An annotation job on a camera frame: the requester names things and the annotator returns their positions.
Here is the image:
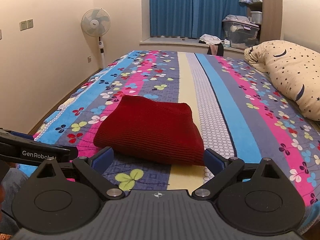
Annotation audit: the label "red knitted sweater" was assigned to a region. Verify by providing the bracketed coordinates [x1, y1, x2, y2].
[93, 95, 204, 166]

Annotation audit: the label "pile of clothes on sill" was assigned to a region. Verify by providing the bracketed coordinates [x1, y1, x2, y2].
[199, 34, 224, 56]

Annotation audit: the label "colourful floral bed blanket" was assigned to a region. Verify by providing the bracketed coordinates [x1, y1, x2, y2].
[34, 50, 319, 232]

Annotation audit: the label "cream star-patterned pillow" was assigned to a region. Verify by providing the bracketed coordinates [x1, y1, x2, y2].
[244, 40, 320, 121]

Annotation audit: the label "white standing fan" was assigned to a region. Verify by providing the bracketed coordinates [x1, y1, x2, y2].
[80, 8, 111, 68]

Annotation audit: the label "clear plastic storage bin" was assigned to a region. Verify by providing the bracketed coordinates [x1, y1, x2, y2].
[222, 20, 260, 50]

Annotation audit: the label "blue window curtain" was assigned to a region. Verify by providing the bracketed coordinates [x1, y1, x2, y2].
[150, 0, 246, 39]

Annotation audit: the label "wooden shelf unit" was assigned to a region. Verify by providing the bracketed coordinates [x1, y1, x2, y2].
[242, 0, 283, 42]

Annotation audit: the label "wall light switches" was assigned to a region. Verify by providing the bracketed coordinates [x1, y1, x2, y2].
[20, 19, 34, 31]

